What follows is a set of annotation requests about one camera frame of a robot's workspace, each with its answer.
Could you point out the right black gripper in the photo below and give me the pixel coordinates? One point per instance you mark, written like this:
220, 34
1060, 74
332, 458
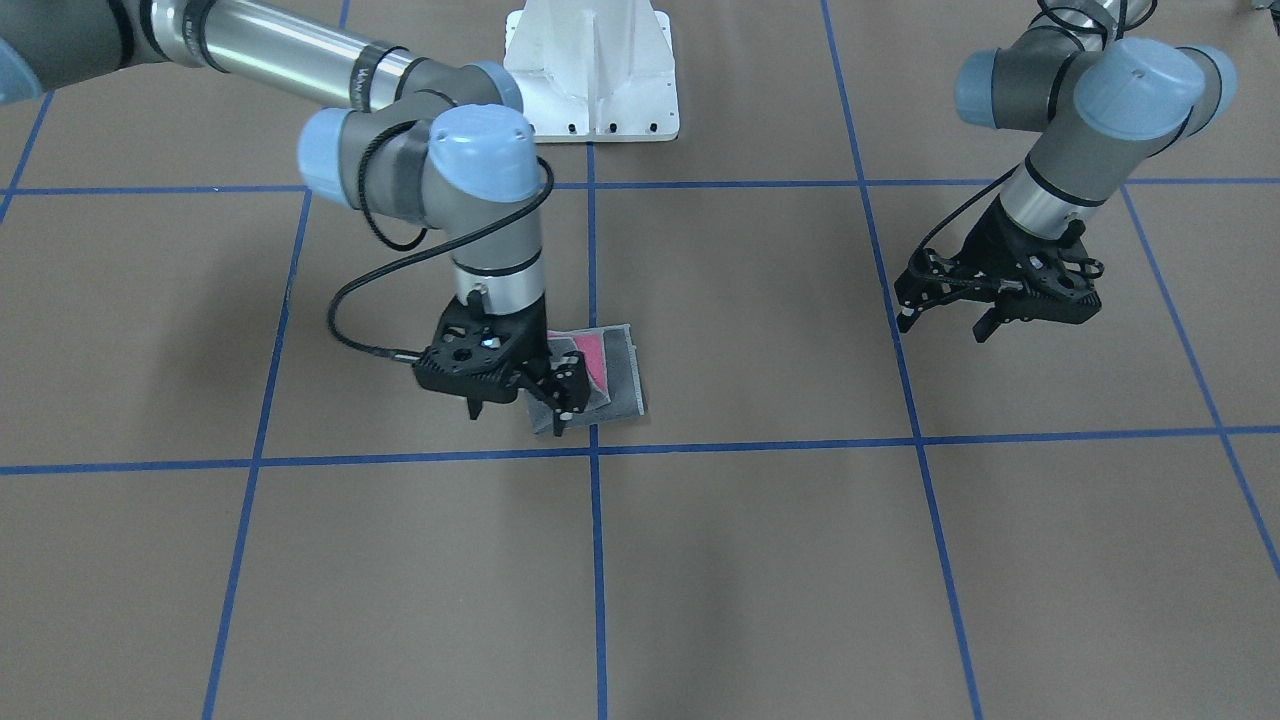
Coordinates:
531, 351

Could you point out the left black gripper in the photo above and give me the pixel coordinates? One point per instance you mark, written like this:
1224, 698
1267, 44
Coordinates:
990, 245

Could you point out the pink and grey towel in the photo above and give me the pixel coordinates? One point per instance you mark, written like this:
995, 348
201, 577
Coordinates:
610, 358

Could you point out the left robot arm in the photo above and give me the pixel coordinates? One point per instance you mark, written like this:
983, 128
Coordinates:
1102, 100

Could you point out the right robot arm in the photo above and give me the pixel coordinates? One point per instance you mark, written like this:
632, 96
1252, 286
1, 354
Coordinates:
438, 160

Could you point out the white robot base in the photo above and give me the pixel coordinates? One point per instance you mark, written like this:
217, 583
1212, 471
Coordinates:
595, 71

